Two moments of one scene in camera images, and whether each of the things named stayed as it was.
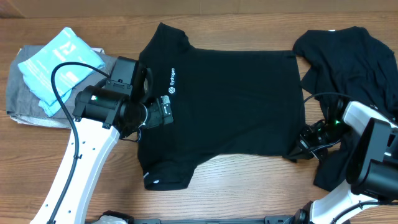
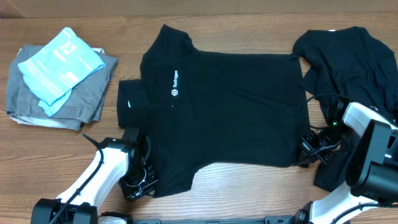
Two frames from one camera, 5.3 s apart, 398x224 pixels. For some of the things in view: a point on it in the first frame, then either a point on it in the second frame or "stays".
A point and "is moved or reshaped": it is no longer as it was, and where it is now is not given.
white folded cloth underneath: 51,123 stays
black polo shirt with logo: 224,102 is moved or reshaped
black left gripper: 157,118 → 132,193
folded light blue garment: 66,46 stays
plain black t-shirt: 351,64 stays
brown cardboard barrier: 32,9 stays
